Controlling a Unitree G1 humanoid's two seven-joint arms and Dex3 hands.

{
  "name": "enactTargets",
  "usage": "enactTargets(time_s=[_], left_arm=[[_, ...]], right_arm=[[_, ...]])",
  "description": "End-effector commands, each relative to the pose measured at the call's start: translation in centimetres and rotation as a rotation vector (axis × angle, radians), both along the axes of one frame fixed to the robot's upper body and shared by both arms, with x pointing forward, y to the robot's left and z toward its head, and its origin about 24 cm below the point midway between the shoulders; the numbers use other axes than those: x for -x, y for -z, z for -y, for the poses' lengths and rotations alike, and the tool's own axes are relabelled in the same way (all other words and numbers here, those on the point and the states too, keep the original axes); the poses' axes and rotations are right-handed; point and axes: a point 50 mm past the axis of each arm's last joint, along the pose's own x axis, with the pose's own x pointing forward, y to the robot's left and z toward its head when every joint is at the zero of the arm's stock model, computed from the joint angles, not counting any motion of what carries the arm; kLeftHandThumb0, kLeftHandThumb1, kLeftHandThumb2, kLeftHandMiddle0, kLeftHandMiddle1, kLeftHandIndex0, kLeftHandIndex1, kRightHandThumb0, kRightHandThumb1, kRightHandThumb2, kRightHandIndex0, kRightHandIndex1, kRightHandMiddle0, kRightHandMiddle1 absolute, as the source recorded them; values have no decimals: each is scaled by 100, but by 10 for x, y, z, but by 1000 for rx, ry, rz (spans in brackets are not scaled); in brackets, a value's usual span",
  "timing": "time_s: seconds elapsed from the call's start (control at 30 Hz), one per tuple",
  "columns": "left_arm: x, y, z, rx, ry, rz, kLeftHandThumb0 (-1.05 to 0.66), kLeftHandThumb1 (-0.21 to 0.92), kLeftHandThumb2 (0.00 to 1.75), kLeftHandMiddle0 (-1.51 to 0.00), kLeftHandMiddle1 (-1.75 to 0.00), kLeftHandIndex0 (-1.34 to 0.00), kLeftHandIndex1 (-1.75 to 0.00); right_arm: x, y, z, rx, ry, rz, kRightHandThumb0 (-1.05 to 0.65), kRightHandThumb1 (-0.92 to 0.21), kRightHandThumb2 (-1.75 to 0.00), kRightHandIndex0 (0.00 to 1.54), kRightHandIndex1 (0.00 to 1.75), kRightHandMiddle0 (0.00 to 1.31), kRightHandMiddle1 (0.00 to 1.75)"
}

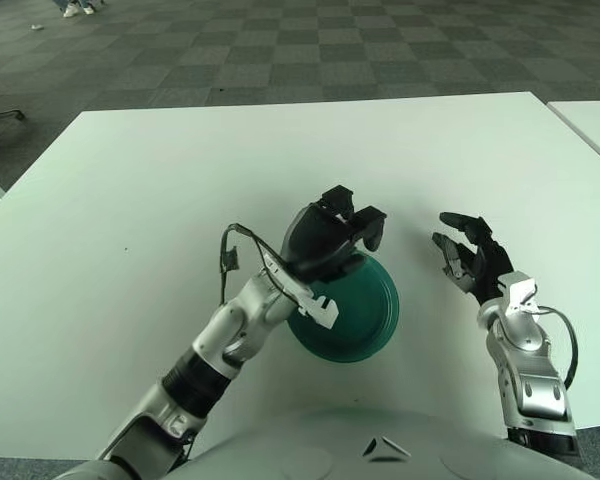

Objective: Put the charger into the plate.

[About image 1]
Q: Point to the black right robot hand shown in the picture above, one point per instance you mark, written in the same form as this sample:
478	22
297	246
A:
485	265

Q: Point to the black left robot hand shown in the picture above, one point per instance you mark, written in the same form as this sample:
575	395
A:
315	240

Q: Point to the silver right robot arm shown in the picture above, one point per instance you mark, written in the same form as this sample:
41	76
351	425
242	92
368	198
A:
525	345

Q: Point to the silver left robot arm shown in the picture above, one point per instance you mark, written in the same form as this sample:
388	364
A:
240	320

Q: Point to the green round plate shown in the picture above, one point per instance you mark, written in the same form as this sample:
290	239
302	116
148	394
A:
367	310

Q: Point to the white neighbouring table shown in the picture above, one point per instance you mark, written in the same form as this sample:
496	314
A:
592	125

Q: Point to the white robot torso shell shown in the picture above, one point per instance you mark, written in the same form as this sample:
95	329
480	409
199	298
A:
360	450

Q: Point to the person legs with white sneakers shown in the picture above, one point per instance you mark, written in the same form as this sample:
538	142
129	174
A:
72	9

